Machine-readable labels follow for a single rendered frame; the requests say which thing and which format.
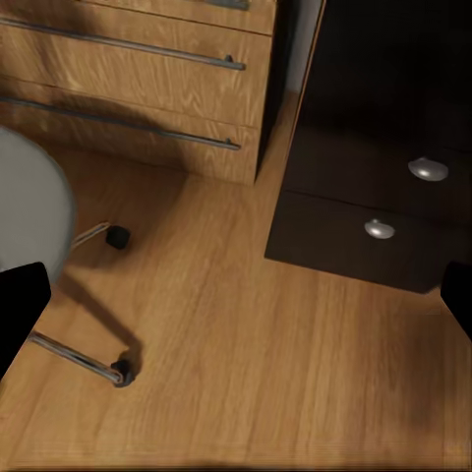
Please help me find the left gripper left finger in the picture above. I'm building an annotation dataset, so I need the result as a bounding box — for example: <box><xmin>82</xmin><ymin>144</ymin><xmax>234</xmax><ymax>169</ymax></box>
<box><xmin>0</xmin><ymin>262</ymin><xmax>52</xmax><ymax>380</ymax></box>

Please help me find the swivel chair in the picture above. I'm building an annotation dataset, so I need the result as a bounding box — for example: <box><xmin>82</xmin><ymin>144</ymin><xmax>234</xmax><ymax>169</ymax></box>
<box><xmin>0</xmin><ymin>124</ymin><xmax>136</xmax><ymax>387</ymax></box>

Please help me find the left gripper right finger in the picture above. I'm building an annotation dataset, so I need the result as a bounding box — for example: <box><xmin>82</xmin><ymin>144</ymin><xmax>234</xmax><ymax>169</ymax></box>
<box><xmin>441</xmin><ymin>261</ymin><xmax>472</xmax><ymax>341</ymax></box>

